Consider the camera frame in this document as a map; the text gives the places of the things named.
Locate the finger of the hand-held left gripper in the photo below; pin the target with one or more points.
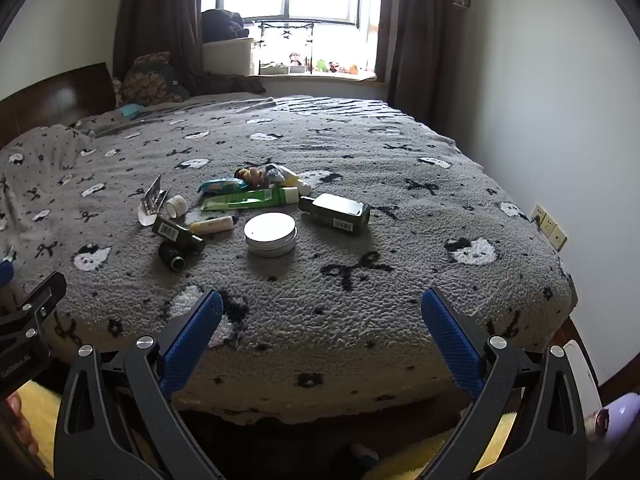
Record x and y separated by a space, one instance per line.
5 272
37 297

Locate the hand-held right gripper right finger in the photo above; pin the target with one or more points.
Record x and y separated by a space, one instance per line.
450 345

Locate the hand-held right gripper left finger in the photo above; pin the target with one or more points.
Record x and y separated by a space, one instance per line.
192 345

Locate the white bandage tape roll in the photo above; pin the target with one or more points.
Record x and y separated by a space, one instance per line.
176 206

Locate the green hand cream tube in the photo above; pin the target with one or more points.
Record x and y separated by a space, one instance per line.
240 200

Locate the person's left hand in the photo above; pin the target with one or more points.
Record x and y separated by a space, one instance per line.
22 422

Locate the small black bottle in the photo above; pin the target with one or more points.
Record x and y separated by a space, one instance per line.
171 256

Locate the grey printed blanket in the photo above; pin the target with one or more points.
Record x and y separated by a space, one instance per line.
350 310

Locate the yellow floor mat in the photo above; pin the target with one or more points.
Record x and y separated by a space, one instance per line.
435 455

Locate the small dark green bottle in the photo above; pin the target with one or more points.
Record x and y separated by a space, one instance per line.
175 231

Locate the small cream tube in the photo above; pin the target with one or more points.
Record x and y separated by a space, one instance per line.
212 224

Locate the round silver tin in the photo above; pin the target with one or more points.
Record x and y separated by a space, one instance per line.
270 234

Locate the dark slipper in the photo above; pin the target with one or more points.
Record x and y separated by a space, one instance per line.
362 455

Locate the silver foil packet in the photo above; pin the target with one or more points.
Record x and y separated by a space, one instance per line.
152 196

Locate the teal wipes packet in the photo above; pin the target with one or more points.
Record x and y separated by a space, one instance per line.
222 186

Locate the large dark green bottle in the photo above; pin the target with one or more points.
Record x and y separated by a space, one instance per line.
335 212

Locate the dark wooden headboard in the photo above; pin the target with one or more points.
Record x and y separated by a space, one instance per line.
55 97

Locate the pale purple object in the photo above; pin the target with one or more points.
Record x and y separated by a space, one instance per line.
620 420

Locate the blue and white wrapper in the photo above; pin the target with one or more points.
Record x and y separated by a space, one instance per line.
275 174

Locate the small teal item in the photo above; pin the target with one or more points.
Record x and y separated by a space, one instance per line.
131 110

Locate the brown patterned pillow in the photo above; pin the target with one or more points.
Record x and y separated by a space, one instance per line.
150 82

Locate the white storage box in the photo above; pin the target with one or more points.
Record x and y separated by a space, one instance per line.
227 57

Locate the brown curtain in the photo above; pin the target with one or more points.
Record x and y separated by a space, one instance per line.
160 15
417 25

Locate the row of small figurines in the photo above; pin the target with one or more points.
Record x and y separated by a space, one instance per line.
296 58

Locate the dark bundled clothes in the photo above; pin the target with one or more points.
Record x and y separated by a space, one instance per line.
222 24

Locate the beige wall socket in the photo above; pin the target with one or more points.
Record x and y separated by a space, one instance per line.
554 232

